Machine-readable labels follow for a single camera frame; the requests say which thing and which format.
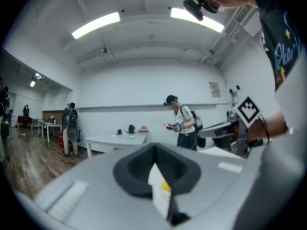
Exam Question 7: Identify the person's patterned cream shorts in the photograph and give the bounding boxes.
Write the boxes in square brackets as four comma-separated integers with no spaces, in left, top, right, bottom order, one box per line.
[273,46,307,135]

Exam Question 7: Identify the black wall fixture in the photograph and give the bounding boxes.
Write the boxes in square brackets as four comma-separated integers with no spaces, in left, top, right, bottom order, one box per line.
[228,84,242,103]

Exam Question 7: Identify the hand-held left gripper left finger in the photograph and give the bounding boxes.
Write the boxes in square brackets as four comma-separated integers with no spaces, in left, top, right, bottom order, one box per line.
[33,142,174,230]

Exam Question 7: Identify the brown wooden panel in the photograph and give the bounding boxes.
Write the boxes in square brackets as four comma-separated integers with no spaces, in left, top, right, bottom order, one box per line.
[42,110,64,124]

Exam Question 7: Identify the person's black printed t-shirt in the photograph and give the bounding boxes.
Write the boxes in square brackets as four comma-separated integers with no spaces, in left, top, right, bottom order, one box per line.
[250,0,304,92]

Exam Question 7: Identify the small ceiling spotlight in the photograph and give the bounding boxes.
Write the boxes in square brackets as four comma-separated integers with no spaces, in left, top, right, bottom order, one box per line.
[29,72,44,88]

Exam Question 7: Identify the yellow and white object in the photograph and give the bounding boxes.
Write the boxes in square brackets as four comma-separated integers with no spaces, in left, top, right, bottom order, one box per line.
[161,181,172,194]

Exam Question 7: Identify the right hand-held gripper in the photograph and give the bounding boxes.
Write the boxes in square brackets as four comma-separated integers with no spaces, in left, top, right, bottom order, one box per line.
[198,96,264,158]

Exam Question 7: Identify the red sofa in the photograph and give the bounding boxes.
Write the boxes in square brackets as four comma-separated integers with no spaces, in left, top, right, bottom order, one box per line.
[17,115,33,129]

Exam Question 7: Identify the long ceiling light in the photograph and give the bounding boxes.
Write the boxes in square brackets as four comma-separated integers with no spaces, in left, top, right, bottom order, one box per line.
[170,7,225,34]
[71,11,121,40]

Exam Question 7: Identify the person's right forearm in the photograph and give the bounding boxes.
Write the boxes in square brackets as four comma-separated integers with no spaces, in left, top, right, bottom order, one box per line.
[249,110,288,141]

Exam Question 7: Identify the black head-mounted camera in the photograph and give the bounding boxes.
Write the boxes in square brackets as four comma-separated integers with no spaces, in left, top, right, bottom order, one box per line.
[183,0,225,22]

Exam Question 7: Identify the wall poster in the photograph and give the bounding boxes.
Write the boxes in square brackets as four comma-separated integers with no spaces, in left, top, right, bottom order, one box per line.
[209,81,221,98]

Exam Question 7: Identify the white table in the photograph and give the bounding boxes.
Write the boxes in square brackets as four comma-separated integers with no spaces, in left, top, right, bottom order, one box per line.
[35,120,63,143]
[148,146,244,219]
[84,130,149,158]

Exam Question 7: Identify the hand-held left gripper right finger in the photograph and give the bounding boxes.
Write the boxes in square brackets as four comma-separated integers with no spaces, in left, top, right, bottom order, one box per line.
[155,142,249,230]

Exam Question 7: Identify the white ceiling pipes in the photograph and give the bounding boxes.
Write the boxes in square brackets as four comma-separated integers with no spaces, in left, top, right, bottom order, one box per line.
[201,3,261,67]

